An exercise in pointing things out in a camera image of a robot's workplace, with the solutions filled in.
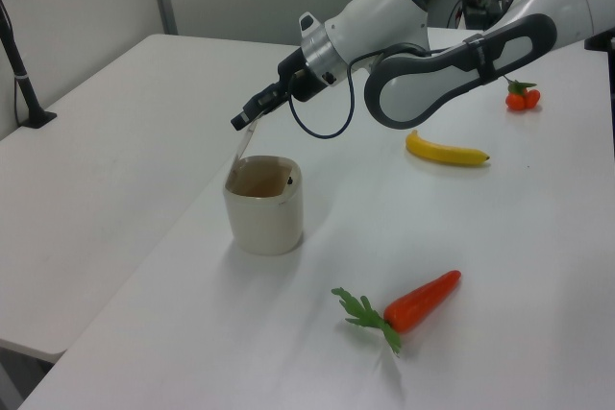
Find black electronic equipment box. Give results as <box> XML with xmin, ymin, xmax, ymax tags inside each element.
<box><xmin>459</xmin><ymin>0</ymin><xmax>505</xmax><ymax>31</ymax></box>

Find blue gripper cable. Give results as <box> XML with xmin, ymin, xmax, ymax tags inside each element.
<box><xmin>287</xmin><ymin>57</ymin><xmax>357</xmax><ymax>138</ymax></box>

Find black flat bracket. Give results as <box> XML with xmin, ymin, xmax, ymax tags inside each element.
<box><xmin>583</xmin><ymin>28</ymin><xmax>615</xmax><ymax>51</ymax></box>

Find dark robot gripper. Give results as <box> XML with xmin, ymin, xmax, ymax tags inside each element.
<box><xmin>232</xmin><ymin>47</ymin><xmax>332</xmax><ymax>132</ymax></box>

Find yellow plastic banana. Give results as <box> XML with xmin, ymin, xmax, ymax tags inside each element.
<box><xmin>406</xmin><ymin>129</ymin><xmax>492</xmax><ymax>168</ymax></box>

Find cream garbage bin with lid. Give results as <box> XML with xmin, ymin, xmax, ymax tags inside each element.
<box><xmin>223</xmin><ymin>119</ymin><xmax>305</xmax><ymax>256</ymax></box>

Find black pole with clamp base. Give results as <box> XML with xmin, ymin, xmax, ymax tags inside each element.
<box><xmin>0</xmin><ymin>0</ymin><xmax>58</xmax><ymax>131</ymax></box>

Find orange plastic carrot, green leaves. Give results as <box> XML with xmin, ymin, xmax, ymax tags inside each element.
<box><xmin>331</xmin><ymin>269</ymin><xmax>462</xmax><ymax>358</ymax></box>

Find orange tomato cluster with leaves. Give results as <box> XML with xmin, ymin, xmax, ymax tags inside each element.
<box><xmin>504</xmin><ymin>78</ymin><xmax>543</xmax><ymax>112</ymax></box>

